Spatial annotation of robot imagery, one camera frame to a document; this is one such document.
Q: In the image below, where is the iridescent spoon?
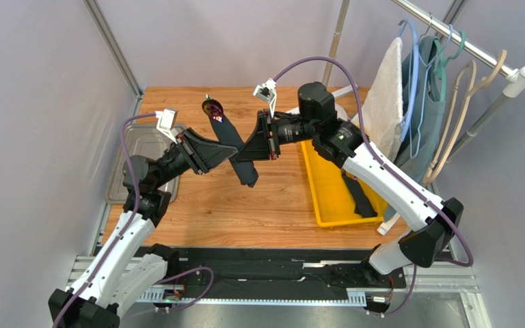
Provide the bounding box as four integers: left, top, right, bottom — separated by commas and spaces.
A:
202, 94, 224, 123

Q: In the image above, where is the blue hanger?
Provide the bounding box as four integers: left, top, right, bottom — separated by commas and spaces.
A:
398, 19, 425, 142

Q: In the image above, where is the teal garment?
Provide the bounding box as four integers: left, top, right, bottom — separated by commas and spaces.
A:
379, 35, 448, 220

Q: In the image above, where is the silver metal tray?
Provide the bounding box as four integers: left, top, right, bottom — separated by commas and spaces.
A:
105, 124, 171, 204

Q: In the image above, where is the purple cable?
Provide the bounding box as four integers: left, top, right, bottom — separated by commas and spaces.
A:
273, 56, 475, 318
52, 111, 215, 328

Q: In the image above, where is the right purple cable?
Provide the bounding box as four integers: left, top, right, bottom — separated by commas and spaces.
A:
273, 56, 475, 318

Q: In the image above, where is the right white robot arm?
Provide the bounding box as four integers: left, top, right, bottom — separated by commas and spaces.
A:
235, 79, 463, 277

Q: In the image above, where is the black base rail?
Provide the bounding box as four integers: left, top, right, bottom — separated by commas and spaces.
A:
92, 245, 407, 302

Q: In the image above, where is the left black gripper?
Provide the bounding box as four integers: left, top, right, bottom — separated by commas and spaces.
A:
152, 128, 237, 190

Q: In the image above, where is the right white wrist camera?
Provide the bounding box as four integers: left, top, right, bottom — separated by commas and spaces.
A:
252, 79, 277, 117

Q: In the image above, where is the white towel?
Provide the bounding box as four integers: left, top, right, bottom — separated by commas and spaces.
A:
362, 37, 403, 161

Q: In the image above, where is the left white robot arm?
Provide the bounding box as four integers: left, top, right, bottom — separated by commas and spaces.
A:
49, 128, 238, 327

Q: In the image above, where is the yellow plastic bin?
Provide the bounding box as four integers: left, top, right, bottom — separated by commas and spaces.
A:
301, 140, 388, 228

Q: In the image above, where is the green hanger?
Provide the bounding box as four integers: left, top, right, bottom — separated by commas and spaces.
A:
431, 25, 466, 102

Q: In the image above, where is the beige hanger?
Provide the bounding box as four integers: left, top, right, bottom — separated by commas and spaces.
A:
428, 50, 508, 183
425, 61, 479, 176

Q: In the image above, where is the black paper napkin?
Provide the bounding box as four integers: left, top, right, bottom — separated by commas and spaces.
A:
209, 116, 258, 188

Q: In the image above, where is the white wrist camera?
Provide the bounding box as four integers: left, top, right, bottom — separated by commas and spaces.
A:
155, 108, 179, 144
252, 79, 277, 117

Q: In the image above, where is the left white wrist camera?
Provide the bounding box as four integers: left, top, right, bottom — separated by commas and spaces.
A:
155, 108, 179, 144

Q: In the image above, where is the metal clothes rack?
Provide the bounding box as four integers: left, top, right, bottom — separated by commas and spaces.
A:
280, 0, 525, 236

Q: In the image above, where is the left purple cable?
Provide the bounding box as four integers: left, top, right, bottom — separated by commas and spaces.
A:
52, 111, 215, 328

